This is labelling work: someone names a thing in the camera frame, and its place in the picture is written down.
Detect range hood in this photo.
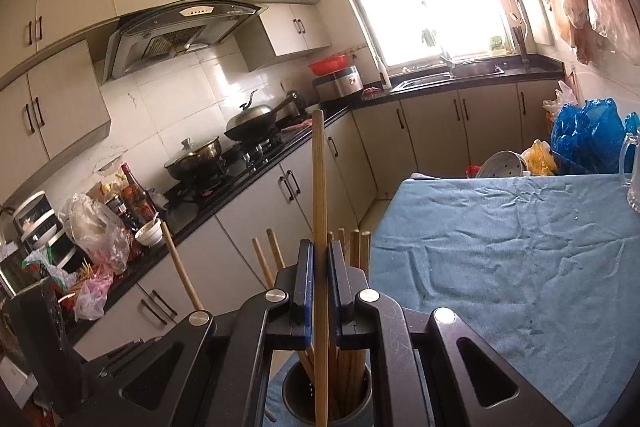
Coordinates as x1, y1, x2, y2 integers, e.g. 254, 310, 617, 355
103, 0, 264, 81

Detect white cutting board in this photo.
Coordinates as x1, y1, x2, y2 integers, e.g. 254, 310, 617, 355
522, 0, 554, 46

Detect black utensil holder cup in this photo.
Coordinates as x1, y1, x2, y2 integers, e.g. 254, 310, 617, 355
271, 353, 376, 427

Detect black wok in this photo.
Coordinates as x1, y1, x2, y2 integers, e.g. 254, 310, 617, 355
224, 90, 298, 142

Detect kitchen cabinets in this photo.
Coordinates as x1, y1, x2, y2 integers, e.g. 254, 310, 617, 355
70, 78, 555, 359
1, 0, 331, 202

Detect sauce bottle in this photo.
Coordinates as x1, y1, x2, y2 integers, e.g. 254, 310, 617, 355
120, 162, 156, 225

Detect lower kitchen cabinets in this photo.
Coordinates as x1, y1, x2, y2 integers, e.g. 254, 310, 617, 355
70, 78, 555, 359

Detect kitchen sink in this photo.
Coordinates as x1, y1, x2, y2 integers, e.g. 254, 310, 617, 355
390, 62, 504, 93

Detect yellow plastic bag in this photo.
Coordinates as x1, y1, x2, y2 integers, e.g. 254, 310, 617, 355
522, 139, 559, 176

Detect glass beer mug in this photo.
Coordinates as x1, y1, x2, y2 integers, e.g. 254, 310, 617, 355
618, 130, 640, 213

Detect red plastic basin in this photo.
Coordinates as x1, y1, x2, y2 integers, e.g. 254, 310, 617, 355
309, 54, 348, 77

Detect steel pot with lid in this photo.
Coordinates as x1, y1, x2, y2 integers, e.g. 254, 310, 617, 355
164, 136, 224, 181

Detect blue plastic bag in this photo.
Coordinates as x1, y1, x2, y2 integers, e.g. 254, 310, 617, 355
551, 98, 639, 174

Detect white colander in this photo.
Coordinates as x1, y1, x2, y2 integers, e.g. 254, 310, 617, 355
476, 150, 530, 178

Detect blue towel table cover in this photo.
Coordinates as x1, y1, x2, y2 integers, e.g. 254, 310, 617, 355
264, 171, 640, 427

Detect white bowl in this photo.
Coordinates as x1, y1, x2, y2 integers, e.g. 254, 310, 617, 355
134, 218, 164, 247

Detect upper kitchen cabinets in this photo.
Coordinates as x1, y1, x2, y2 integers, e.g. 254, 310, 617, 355
1, 0, 331, 202

